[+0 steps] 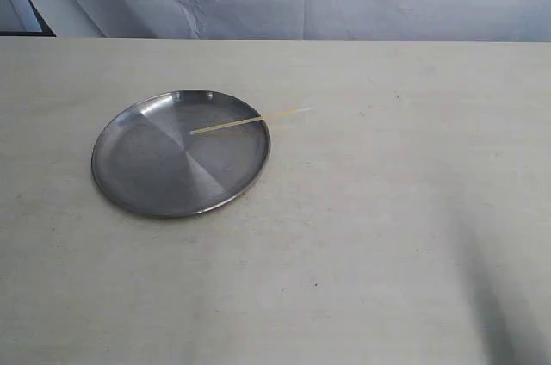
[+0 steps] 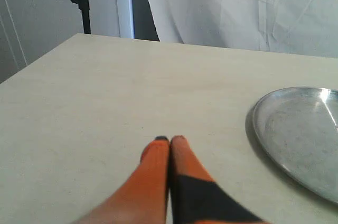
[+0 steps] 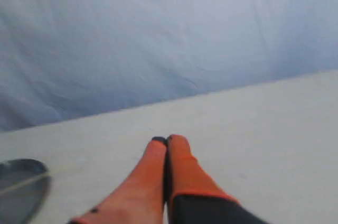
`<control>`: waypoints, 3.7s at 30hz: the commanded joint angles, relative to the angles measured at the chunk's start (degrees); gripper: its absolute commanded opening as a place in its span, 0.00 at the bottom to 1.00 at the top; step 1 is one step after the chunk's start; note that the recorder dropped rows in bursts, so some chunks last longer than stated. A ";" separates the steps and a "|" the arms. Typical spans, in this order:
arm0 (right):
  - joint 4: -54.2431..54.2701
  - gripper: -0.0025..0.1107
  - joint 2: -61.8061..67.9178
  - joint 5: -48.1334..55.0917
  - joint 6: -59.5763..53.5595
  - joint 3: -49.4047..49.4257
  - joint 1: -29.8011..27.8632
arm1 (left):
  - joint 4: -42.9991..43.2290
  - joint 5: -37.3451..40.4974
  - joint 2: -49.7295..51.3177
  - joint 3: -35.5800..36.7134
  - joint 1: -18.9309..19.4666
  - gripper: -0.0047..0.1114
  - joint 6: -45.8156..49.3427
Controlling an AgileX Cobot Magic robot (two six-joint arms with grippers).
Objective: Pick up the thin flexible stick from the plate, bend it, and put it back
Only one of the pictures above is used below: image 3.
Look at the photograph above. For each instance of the white plastic strip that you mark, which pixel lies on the white plastic strip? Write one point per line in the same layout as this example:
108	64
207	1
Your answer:
24	183

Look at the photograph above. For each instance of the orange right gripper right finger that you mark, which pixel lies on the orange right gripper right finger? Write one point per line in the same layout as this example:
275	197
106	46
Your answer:
194	196

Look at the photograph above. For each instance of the round metal plate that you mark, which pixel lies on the round metal plate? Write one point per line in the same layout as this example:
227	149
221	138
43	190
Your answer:
23	204

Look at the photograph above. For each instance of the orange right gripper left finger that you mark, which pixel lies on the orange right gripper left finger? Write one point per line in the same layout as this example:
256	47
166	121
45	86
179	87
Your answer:
140	197

